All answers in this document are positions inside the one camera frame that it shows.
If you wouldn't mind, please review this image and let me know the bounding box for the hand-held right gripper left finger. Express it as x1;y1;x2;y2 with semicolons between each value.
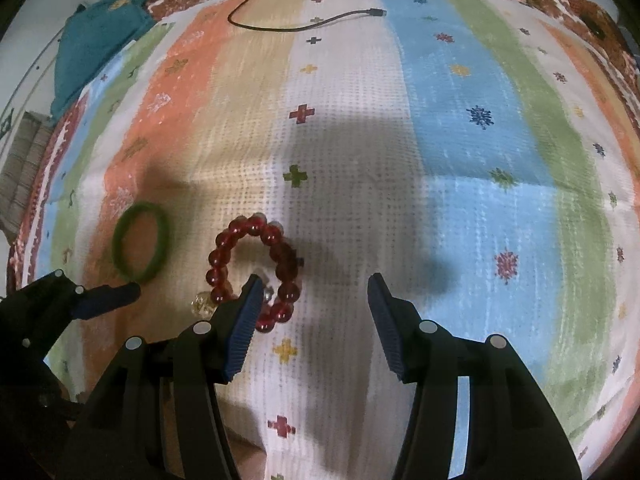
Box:
55;275;266;480

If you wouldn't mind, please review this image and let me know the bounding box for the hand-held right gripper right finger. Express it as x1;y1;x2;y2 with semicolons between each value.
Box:
366;273;583;480

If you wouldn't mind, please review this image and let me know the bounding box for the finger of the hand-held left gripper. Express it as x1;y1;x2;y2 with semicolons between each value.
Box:
71;282;142;319

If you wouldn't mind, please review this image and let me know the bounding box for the white stone bracelet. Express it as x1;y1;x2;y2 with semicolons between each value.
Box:
189;292;217;319

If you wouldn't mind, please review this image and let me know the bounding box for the green bangle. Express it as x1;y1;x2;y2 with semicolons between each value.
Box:
112;201;170;282

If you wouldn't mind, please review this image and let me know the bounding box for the red bead bracelet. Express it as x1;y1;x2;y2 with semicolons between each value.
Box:
205;213;302;333

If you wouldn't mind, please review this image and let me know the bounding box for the striped pastel blanket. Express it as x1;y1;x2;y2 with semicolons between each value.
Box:
45;0;640;480

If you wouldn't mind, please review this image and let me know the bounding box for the brown striped cushion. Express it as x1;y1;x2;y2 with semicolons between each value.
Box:
0;110;54;242

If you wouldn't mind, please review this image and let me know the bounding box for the teal cloth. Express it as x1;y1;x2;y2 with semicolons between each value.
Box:
50;0;154;119

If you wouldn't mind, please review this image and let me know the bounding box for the small black round object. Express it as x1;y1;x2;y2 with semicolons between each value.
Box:
585;17;614;41

